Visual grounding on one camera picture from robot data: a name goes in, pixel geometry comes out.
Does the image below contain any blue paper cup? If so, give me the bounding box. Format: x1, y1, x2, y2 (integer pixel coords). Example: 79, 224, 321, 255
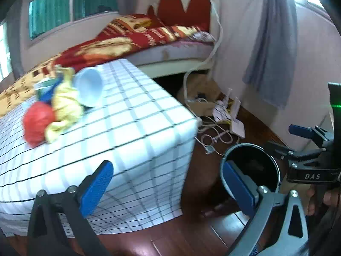
73, 67, 103, 108

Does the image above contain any red plastic bag ball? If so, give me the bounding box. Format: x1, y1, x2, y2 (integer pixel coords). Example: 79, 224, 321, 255
23, 101, 55, 147

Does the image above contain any green glass window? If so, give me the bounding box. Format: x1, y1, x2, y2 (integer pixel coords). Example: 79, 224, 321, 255
28, 0, 118, 40

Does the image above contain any brown cardboard box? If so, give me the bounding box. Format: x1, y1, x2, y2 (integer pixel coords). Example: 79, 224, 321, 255
176, 74, 224, 117

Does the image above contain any black round trash bin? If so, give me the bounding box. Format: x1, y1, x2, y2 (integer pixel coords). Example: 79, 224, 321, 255
220, 143, 282, 192

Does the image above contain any white checkered tablecloth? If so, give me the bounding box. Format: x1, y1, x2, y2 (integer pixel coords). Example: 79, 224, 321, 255
1, 59, 197, 236

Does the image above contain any white wifi router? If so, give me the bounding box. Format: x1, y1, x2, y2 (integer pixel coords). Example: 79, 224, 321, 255
230, 97, 245, 139

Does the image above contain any red yellow patterned blanket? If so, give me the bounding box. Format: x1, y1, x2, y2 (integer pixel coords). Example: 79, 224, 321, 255
1, 14, 209, 116

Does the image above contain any red heart headboard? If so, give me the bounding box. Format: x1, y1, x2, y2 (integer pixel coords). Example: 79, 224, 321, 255
147, 0, 220, 35

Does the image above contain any person's right hand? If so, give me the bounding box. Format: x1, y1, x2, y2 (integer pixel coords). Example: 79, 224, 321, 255
306, 185, 341, 217

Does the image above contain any blue sock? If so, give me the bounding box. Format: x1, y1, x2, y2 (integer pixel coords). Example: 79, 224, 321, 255
38, 76, 63, 105

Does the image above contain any yellow cloth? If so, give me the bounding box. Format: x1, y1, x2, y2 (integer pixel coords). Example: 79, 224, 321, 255
45, 65, 84, 143

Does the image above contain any grey hanging curtain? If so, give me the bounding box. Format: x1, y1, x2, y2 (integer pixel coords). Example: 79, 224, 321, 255
243, 0, 298, 109

